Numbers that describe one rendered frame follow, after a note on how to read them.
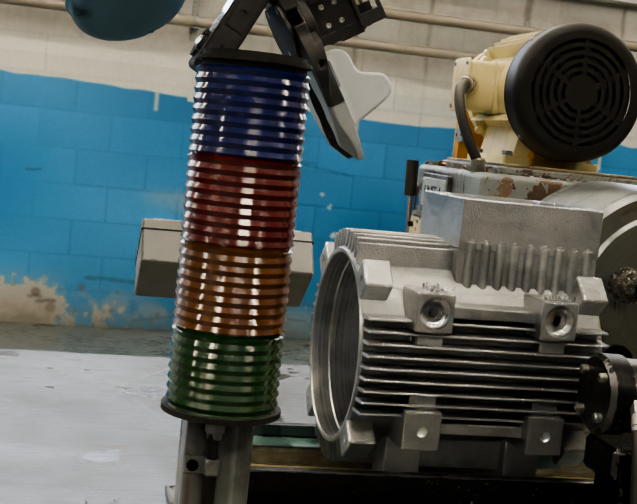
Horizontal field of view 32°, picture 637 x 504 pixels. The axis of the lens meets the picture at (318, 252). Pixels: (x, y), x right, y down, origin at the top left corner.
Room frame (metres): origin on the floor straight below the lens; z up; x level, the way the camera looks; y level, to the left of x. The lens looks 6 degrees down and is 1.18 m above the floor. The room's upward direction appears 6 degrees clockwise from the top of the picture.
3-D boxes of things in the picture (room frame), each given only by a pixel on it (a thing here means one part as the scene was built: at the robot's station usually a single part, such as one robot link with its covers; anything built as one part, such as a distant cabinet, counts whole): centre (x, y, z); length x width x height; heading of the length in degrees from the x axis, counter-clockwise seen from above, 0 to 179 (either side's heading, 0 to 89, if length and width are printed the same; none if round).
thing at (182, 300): (0.58, 0.04, 1.10); 0.06 x 0.06 x 0.04
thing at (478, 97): (1.61, -0.25, 1.16); 0.33 x 0.26 x 0.42; 12
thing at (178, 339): (0.58, 0.04, 1.05); 0.06 x 0.06 x 0.04
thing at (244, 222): (0.58, 0.04, 1.14); 0.06 x 0.06 x 0.04
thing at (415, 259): (0.93, -0.12, 1.02); 0.20 x 0.19 x 0.19; 104
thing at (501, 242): (0.94, -0.16, 1.11); 0.12 x 0.11 x 0.07; 104
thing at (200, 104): (0.58, 0.04, 1.19); 0.06 x 0.06 x 0.04
